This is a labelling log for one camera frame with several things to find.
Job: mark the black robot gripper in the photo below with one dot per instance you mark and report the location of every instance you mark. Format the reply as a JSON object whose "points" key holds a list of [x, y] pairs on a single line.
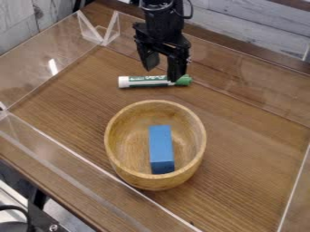
{"points": [[159, 36]]}

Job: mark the blue rectangular block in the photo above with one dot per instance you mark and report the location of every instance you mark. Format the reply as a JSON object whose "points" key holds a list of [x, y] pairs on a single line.
{"points": [[160, 149]]}

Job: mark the green and white marker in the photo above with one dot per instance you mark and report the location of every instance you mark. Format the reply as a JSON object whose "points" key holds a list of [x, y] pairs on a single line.
{"points": [[151, 81]]}

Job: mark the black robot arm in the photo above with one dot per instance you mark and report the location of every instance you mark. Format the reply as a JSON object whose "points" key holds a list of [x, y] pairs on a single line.
{"points": [[160, 3]]}

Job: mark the black metal table frame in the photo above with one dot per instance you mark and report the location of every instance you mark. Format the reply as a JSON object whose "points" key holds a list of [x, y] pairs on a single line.
{"points": [[43, 222]]}

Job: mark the clear acrylic tray wall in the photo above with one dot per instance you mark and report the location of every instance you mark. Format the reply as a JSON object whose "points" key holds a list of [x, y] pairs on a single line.
{"points": [[60, 95]]}

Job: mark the brown wooden bowl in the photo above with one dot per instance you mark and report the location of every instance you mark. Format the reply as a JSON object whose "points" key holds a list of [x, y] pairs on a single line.
{"points": [[125, 141]]}

